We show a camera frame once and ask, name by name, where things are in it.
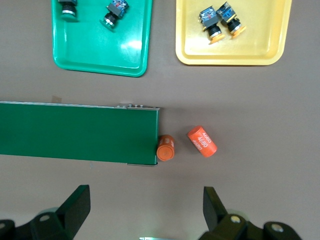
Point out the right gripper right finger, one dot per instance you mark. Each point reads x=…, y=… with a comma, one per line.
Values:
x=215, y=210

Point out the yellow plastic tray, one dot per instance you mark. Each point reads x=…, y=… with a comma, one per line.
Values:
x=250, y=47

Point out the yellow capped push button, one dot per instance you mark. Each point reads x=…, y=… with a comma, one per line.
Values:
x=210, y=21
x=228, y=16

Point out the green capped push button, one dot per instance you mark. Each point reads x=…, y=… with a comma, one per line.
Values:
x=68, y=10
x=116, y=11

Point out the green conveyor belt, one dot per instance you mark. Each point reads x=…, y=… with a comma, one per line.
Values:
x=75, y=132

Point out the brown tape piece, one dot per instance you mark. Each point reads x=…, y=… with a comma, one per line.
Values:
x=56, y=99

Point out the green plastic tray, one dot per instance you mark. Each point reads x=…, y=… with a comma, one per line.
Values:
x=100, y=50

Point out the orange cylinder printed 4680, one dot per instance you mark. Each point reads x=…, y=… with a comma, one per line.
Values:
x=202, y=142
x=165, y=148

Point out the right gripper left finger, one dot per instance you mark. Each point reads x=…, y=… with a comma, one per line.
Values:
x=76, y=210

